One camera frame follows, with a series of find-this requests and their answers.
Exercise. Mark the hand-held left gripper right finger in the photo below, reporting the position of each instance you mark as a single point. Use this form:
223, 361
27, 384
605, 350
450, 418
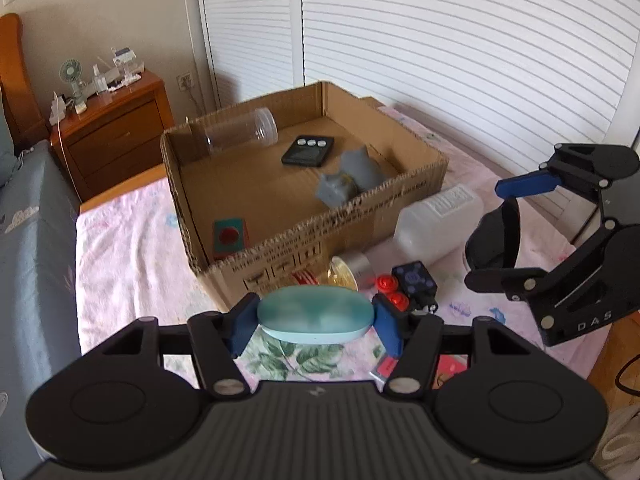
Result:
387, 327

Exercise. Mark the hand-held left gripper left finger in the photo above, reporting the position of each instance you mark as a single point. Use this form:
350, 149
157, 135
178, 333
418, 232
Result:
242, 325

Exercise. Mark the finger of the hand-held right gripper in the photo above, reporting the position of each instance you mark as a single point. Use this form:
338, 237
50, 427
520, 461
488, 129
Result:
500, 278
522, 185

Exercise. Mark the teal oval case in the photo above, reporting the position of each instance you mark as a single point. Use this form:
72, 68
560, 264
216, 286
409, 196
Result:
315, 312

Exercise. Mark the brown cardboard box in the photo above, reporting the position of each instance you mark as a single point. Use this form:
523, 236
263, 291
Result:
280, 195

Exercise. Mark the grey cat toy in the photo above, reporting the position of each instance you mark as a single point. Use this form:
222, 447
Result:
350, 175

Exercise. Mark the black digital timer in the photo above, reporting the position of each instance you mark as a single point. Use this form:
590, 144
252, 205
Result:
307, 152

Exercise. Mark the clear plastic jar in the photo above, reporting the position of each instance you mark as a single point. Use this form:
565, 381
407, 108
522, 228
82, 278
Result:
240, 130

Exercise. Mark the small red wheeled toy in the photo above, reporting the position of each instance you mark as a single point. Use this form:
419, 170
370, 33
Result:
387, 285

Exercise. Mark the black cube toy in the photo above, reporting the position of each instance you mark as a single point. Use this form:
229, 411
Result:
415, 280

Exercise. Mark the clear bottle of yellow capsules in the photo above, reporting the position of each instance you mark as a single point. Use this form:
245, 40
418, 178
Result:
350, 270

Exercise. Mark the pink card case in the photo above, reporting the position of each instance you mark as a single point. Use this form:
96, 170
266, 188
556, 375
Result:
452, 367

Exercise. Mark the white plastic container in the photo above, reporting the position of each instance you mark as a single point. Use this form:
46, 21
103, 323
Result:
435, 220

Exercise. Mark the pink floral bedsheet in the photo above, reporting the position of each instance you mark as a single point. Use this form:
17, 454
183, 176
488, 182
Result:
130, 250

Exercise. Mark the wide white louvered door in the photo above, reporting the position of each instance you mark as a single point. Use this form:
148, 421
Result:
450, 50

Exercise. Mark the cream cloth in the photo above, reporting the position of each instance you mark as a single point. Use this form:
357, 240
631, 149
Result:
622, 440

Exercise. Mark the blue-grey bed sheet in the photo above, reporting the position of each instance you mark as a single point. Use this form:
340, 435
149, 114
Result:
35, 270

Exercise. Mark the wooden nightstand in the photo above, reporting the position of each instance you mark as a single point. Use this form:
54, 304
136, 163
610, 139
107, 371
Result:
115, 135

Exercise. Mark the white power strip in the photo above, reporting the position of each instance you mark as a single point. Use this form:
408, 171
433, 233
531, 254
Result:
59, 110

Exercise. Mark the small clear bottle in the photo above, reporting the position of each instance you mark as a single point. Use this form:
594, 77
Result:
100, 80

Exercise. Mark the clear acrylic stand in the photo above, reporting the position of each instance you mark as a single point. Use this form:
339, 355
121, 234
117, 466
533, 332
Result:
127, 65

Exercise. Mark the narrow white louvered door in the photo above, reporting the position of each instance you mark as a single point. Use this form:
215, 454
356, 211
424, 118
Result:
250, 25

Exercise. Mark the small green desk fan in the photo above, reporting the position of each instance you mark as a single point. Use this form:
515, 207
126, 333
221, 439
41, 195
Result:
71, 72

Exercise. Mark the wooden bed headboard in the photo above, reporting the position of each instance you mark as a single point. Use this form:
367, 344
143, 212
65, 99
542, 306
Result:
15, 70

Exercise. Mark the low wall socket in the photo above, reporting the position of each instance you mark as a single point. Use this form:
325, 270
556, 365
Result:
185, 80

